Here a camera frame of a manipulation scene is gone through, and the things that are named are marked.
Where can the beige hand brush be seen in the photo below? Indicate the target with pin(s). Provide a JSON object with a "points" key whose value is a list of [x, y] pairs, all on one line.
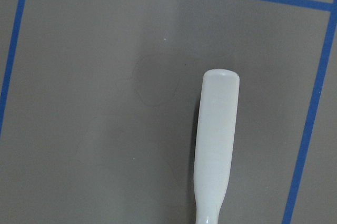
{"points": [[214, 142]]}

